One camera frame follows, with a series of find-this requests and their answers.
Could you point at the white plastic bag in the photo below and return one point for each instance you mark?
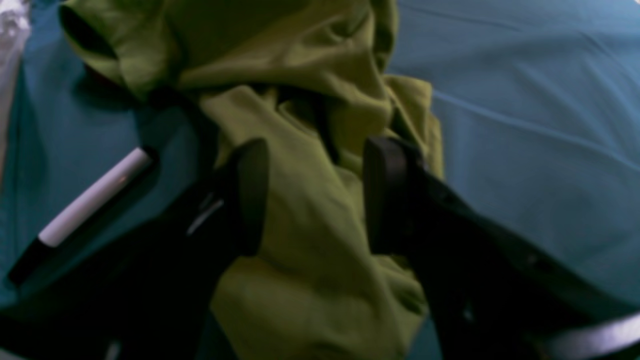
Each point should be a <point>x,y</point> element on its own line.
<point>15,29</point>

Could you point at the olive green t-shirt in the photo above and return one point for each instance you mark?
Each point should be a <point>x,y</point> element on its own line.
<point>308,77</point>

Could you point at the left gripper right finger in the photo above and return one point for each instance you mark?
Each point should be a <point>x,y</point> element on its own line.
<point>492,294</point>

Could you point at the white black marker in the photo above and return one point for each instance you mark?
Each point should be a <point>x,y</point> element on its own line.
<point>80,210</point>

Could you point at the blue table cloth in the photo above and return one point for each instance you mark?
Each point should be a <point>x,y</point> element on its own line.
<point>538,109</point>

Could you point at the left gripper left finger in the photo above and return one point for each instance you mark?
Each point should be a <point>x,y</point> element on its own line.
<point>147,294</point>

